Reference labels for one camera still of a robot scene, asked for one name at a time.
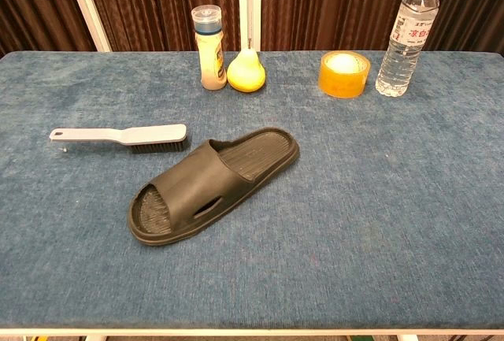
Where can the black rubber slipper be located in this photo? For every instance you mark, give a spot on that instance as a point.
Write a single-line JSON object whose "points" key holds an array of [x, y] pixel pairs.
{"points": [[197, 187]]}

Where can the grey scrub brush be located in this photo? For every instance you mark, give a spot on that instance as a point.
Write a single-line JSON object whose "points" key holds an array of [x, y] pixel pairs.
{"points": [[118, 135]]}

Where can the yellow pear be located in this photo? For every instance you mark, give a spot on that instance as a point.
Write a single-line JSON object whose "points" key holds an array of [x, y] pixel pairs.
{"points": [[246, 73]]}

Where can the seasoning bottle with blue cap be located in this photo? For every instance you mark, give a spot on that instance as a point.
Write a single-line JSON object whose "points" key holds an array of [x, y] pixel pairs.
{"points": [[210, 61]]}

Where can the blue fabric table cover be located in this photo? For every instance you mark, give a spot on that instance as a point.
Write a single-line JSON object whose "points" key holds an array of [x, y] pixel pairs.
{"points": [[354, 199]]}

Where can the yellow packing tape roll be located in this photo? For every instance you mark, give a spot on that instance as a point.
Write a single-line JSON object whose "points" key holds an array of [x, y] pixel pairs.
{"points": [[342, 77]]}

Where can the dark brown curtain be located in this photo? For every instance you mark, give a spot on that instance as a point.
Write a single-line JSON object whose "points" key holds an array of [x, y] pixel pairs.
{"points": [[157, 2]]}

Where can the clear plastic water bottle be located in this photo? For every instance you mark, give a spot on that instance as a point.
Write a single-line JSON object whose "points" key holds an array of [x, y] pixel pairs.
{"points": [[405, 38]]}

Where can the white vertical frame post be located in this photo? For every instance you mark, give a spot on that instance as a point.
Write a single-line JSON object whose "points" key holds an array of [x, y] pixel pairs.
{"points": [[249, 2]]}

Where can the white slanted frame post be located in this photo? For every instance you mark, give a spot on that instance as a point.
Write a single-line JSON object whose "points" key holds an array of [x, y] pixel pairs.
{"points": [[88, 6]]}

